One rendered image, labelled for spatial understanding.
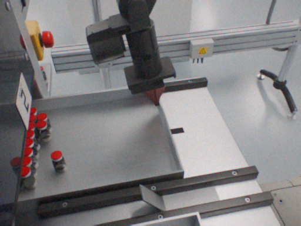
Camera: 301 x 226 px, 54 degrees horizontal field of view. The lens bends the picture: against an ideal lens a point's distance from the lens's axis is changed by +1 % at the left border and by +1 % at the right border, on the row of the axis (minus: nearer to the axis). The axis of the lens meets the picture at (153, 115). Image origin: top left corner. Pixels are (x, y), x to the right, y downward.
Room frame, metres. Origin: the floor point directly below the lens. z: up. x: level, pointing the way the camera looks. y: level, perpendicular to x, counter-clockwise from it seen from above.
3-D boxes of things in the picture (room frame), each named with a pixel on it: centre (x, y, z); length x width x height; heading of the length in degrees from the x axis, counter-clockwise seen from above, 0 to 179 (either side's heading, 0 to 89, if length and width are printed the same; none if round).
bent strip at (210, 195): (0.27, -0.05, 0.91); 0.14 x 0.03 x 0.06; 102
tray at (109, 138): (0.41, 0.14, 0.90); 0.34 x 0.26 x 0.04; 102
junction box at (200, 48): (1.40, -0.26, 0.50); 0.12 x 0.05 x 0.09; 102
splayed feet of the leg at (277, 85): (1.59, -0.85, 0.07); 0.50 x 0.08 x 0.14; 12
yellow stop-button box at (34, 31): (0.63, 0.30, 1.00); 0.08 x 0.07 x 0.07; 102
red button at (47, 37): (0.64, 0.26, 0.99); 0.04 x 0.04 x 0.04; 12
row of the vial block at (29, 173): (0.38, 0.25, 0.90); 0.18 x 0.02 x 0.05; 12
